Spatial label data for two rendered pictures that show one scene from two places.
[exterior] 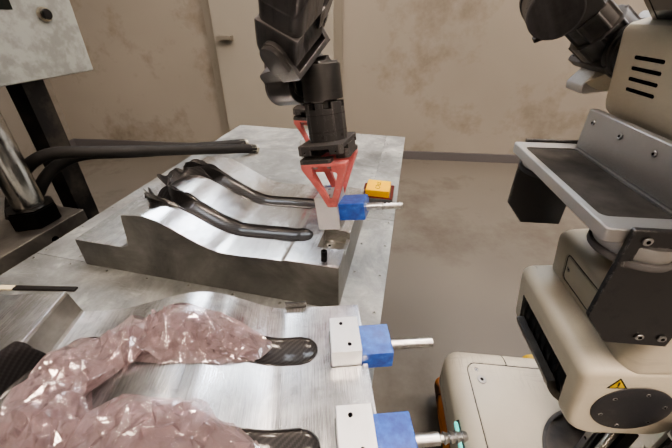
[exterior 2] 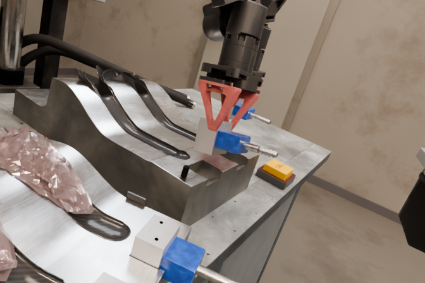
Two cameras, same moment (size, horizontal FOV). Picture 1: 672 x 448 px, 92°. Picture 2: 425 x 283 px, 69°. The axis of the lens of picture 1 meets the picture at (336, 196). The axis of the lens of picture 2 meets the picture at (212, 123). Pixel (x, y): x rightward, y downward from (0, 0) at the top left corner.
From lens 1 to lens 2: 0.15 m
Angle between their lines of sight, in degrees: 18
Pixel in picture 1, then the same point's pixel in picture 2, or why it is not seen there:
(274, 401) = (59, 249)
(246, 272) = (116, 163)
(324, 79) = (247, 14)
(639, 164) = not seen: outside the picture
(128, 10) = not seen: outside the picture
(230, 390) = (30, 215)
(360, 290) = (207, 232)
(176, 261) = (71, 132)
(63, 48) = not seen: outside the picture
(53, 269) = not seen: outside the picture
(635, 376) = not seen: outside the picture
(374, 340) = (183, 254)
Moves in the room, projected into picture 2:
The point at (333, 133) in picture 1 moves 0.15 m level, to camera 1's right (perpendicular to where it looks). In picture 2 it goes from (238, 62) to (336, 96)
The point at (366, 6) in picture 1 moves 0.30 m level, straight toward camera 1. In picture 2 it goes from (344, 47) to (344, 44)
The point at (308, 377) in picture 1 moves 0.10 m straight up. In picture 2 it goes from (102, 250) to (121, 173)
